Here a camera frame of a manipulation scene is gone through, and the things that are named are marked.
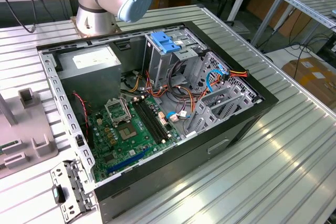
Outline red yellow power wire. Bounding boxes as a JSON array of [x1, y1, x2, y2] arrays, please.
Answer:
[[199, 68, 249, 99]]

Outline blue drive bay latch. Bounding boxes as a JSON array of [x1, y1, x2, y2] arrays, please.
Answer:
[[150, 31, 182, 55]]

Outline large brown box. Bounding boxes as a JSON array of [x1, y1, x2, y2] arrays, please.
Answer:
[[246, 0, 309, 37]]

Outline metal slat side table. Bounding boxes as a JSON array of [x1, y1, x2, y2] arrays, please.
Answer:
[[250, 0, 336, 49]]

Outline black blue latch tab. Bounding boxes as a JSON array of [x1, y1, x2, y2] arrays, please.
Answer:
[[51, 184, 66, 204]]

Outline grey optical drive cage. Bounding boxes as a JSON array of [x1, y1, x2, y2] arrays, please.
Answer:
[[143, 28, 208, 90]]

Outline black RAM slot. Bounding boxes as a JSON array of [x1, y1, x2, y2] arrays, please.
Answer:
[[138, 98, 167, 142], [134, 99, 164, 143], [141, 97, 170, 140], [132, 100, 161, 145]]

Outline yellow black supply wires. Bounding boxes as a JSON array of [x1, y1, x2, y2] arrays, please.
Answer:
[[121, 69, 144, 94]]

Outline thick black wire loop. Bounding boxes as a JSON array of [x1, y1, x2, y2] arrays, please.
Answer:
[[167, 60, 192, 99]]

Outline black open PC case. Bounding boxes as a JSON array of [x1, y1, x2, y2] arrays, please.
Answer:
[[36, 20, 279, 224]]

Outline metal socket cover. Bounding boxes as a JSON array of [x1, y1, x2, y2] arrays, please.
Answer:
[[104, 97, 132, 127]]

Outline CPU socket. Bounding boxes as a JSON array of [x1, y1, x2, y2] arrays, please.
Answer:
[[117, 122, 139, 141]]

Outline orange red wire bundle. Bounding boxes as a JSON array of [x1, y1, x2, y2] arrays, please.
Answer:
[[145, 70, 201, 114]]

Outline black case fan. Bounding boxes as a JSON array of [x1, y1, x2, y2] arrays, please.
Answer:
[[70, 90, 95, 149]]

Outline blue expansion slot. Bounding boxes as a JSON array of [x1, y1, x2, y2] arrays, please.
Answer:
[[107, 147, 151, 175]]

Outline blue data wire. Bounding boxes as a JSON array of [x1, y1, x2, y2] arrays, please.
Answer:
[[205, 62, 229, 94]]

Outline red black fan wire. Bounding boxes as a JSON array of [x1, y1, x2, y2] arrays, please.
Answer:
[[72, 91, 90, 130]]

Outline grey parts rack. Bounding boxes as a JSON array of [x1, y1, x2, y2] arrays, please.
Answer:
[[0, 87, 60, 180]]

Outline green motherboard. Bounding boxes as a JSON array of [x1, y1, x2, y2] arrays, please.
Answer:
[[86, 94, 182, 183]]

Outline cardboard box with labels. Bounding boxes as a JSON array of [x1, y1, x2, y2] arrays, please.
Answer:
[[281, 56, 336, 105]]

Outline grey expansion bracket plate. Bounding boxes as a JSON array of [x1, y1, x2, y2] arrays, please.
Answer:
[[49, 159, 97, 222]]

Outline grey metal disk bay cage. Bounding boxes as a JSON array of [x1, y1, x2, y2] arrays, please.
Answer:
[[183, 51, 265, 138]]

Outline green RAM stick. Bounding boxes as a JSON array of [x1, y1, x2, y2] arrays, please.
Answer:
[[0, 140, 20, 156]]

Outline short blue board wire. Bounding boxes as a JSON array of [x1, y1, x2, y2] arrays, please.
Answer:
[[166, 110, 188, 123]]

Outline grey power supply unit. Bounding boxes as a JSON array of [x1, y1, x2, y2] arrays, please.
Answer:
[[56, 44, 123, 107]]

